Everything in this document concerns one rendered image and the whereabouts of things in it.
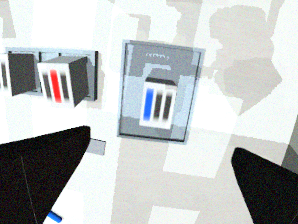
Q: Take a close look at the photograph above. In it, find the blue rounded rod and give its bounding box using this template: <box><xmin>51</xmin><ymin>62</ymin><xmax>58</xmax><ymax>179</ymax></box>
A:
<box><xmin>48</xmin><ymin>212</ymin><xmax>61</xmax><ymax>222</ymax></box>

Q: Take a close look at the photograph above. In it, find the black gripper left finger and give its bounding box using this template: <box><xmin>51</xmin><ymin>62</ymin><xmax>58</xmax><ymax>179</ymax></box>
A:
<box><xmin>0</xmin><ymin>125</ymin><xmax>92</xmax><ymax>224</ymax></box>

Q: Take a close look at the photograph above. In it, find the large grey flat panel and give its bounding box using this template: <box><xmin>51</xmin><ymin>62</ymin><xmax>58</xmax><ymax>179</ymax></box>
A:
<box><xmin>281</xmin><ymin>117</ymin><xmax>298</xmax><ymax>173</ymax></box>

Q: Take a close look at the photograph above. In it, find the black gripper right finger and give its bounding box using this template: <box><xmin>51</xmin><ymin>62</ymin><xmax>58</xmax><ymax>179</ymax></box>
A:
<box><xmin>230</xmin><ymin>148</ymin><xmax>298</xmax><ymax>224</ymax></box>

